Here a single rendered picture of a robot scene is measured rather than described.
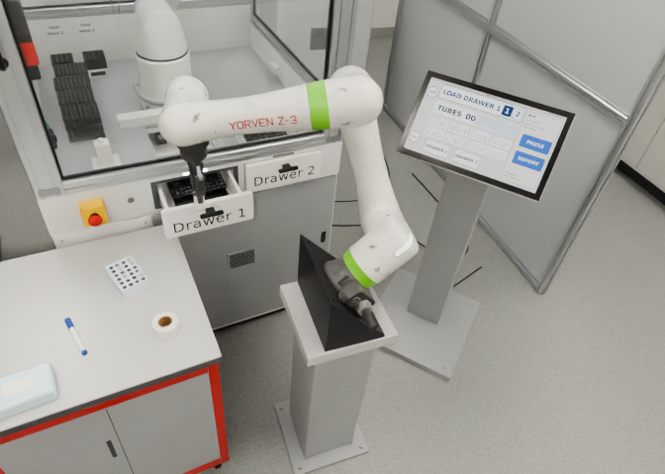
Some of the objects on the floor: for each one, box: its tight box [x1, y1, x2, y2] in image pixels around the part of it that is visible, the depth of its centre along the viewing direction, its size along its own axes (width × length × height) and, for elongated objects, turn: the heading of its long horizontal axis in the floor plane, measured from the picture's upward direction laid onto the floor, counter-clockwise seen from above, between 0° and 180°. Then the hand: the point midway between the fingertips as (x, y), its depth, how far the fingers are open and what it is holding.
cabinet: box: [51, 173, 337, 332], centre depth 236 cm, size 95×103×80 cm
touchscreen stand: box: [378, 171, 490, 382], centre depth 214 cm, size 50×45×102 cm
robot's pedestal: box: [274, 282, 398, 474], centre depth 178 cm, size 30×30×76 cm
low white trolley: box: [0, 225, 230, 474], centre depth 170 cm, size 58×62×76 cm
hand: (199, 200), depth 155 cm, fingers closed
